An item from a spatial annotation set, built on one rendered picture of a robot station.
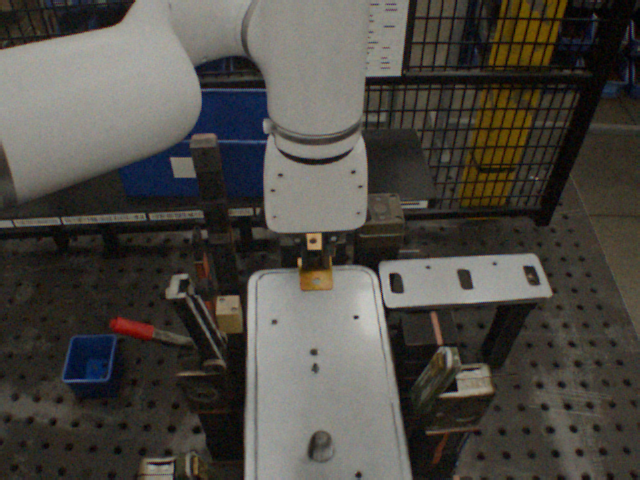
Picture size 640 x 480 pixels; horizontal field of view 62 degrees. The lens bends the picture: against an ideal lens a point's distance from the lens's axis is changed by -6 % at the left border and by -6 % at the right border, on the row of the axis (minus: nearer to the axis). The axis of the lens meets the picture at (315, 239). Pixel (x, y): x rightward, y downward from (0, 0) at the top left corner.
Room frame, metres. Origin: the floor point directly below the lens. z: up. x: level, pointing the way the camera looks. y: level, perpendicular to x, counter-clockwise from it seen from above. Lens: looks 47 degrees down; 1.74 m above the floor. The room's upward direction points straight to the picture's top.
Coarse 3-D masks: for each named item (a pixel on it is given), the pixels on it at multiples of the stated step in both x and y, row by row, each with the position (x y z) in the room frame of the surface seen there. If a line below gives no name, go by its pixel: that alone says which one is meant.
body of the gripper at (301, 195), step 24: (360, 144) 0.41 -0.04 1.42; (288, 168) 0.39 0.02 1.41; (312, 168) 0.39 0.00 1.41; (336, 168) 0.39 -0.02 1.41; (360, 168) 0.40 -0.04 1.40; (288, 192) 0.39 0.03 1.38; (312, 192) 0.39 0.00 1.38; (336, 192) 0.39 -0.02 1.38; (360, 192) 0.39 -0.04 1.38; (288, 216) 0.39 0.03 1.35; (312, 216) 0.39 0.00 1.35; (336, 216) 0.39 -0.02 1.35; (360, 216) 0.39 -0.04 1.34
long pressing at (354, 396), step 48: (288, 288) 0.57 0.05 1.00; (336, 288) 0.57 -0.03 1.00; (288, 336) 0.47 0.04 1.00; (336, 336) 0.47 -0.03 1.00; (384, 336) 0.48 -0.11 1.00; (288, 384) 0.39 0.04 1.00; (336, 384) 0.39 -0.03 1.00; (384, 384) 0.39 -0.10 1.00; (288, 432) 0.32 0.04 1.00; (336, 432) 0.32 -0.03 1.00; (384, 432) 0.32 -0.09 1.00
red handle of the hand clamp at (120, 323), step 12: (120, 324) 0.40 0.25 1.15; (132, 324) 0.40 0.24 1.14; (144, 324) 0.41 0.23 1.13; (132, 336) 0.39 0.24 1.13; (144, 336) 0.39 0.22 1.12; (156, 336) 0.40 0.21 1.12; (168, 336) 0.40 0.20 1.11; (180, 336) 0.41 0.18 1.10; (180, 348) 0.40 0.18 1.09; (192, 348) 0.40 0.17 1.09
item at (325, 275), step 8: (320, 240) 0.45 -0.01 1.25; (312, 248) 0.44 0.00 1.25; (320, 248) 0.44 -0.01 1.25; (312, 256) 0.42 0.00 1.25; (320, 256) 0.42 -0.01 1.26; (312, 264) 0.41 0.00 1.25; (320, 264) 0.41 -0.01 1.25; (304, 272) 0.40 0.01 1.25; (312, 272) 0.40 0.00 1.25; (320, 272) 0.40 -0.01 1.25; (328, 272) 0.40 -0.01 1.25; (304, 280) 0.39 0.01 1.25; (312, 280) 0.39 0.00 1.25; (320, 280) 0.39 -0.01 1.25; (328, 280) 0.39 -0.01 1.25; (304, 288) 0.38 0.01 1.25; (312, 288) 0.38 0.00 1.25; (320, 288) 0.38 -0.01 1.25; (328, 288) 0.38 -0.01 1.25
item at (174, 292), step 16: (176, 288) 0.40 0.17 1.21; (192, 288) 0.41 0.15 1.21; (208, 288) 0.40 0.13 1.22; (176, 304) 0.39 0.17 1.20; (192, 304) 0.40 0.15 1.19; (192, 320) 0.39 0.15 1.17; (208, 320) 0.42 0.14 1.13; (192, 336) 0.39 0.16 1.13; (208, 336) 0.39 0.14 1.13; (208, 352) 0.39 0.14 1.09
